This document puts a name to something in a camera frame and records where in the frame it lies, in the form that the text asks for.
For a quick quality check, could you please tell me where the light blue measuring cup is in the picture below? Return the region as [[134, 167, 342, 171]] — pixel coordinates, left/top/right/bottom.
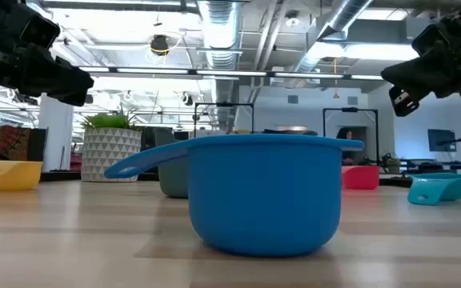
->
[[407, 172, 461, 206]]

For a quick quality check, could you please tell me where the red measuring cup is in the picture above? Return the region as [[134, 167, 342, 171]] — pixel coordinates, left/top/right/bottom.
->
[[341, 165, 381, 190]]

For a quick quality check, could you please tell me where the yellow measuring cup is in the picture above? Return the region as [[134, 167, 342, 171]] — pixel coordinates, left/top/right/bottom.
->
[[0, 159, 44, 191]]

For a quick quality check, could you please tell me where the white column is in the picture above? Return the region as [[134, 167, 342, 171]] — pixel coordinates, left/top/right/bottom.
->
[[38, 93, 74, 173]]

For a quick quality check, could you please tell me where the small potted plant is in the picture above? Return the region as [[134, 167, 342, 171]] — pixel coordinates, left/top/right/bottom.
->
[[381, 153, 402, 174]]

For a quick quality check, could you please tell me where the dark desk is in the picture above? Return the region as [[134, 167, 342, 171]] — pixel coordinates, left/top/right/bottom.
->
[[398, 158, 461, 174]]

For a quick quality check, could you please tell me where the dark patterned panel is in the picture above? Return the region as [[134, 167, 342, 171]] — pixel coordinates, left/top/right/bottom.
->
[[0, 125, 49, 163]]

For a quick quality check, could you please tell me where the person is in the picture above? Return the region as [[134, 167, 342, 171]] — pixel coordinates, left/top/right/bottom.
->
[[336, 128, 358, 166]]

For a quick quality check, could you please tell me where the succulent in white patterned pot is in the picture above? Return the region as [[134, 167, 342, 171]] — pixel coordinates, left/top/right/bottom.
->
[[80, 110, 143, 183]]

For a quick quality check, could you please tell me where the black ceiling dome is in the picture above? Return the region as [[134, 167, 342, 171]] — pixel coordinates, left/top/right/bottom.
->
[[149, 34, 170, 56]]

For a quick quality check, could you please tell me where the linear ceiling light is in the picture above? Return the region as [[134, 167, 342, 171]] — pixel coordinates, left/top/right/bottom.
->
[[76, 66, 386, 82]]

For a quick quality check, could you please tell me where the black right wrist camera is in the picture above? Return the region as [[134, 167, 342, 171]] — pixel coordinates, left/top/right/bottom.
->
[[411, 22, 452, 58]]

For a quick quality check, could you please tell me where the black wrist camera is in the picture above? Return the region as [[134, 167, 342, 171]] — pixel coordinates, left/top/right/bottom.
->
[[18, 13, 62, 50], [411, 22, 452, 58]]

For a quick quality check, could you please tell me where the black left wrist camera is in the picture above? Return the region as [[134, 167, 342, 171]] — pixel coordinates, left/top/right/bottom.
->
[[18, 13, 62, 50]]

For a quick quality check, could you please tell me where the dark wall monitor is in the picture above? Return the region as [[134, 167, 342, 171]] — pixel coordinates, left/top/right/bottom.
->
[[427, 128, 458, 153]]

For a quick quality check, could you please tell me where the black metal frame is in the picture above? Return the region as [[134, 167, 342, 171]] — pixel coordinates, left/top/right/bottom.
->
[[322, 106, 379, 166]]

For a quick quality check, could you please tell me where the silver ventilation duct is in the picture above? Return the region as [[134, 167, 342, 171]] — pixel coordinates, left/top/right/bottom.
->
[[292, 0, 375, 81], [196, 0, 251, 133]]

